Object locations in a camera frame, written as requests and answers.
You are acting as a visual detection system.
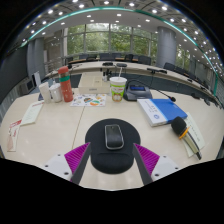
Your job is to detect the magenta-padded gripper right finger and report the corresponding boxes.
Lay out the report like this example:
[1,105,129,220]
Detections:
[132,142,182,186]

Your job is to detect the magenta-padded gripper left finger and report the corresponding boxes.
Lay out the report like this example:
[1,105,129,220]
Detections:
[43,142,92,186]

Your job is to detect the black computer mouse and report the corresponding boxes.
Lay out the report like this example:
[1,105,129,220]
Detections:
[104,123,125,151]

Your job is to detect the black mouse pad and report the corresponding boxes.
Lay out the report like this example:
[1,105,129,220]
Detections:
[84,118,142,175]

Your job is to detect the blue book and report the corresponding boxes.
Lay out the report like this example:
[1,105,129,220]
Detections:
[136,98,189,128]

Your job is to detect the white paper leaflet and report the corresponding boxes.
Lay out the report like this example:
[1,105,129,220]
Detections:
[182,112,207,158]

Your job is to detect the white paper booklet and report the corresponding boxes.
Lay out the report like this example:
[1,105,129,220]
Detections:
[19,100,45,127]

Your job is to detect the colourful sticker sheet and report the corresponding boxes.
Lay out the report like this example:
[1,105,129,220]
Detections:
[70,93,108,108]

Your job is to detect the red and white brochure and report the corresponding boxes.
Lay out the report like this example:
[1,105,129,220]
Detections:
[6,119,23,153]

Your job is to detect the white lidded mug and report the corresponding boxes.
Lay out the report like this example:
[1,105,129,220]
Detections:
[49,82,64,104]

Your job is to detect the grey conference gooseneck microphone unit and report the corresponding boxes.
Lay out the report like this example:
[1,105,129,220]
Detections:
[122,79,177,103]

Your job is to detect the tall white paper cup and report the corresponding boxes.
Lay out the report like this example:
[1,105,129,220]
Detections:
[38,81,53,104]

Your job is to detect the red thermos bottle, green band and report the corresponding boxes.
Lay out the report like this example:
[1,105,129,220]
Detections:
[57,65,74,103]

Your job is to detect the beige cardboard box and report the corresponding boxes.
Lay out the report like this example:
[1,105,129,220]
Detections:
[77,73,111,95]

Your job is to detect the green-printed paper drink cup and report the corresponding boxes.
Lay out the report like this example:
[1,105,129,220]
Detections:
[109,66,128,103]

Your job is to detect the grey box monitor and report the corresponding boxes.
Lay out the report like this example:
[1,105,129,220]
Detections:
[18,78,35,96]

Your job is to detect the white floor appliance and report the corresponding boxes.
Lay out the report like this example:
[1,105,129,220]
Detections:
[32,70,42,88]

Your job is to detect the long curved conference table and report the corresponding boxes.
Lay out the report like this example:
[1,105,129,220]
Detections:
[44,60,223,104]

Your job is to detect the dark office chairs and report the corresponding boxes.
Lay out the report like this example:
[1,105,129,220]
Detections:
[64,52,218,98]

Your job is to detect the ceiling lights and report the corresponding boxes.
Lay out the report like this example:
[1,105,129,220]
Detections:
[19,0,224,78]

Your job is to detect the black handheld microphone, orange ring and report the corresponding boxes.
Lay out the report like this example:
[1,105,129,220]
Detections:
[170,116,203,161]

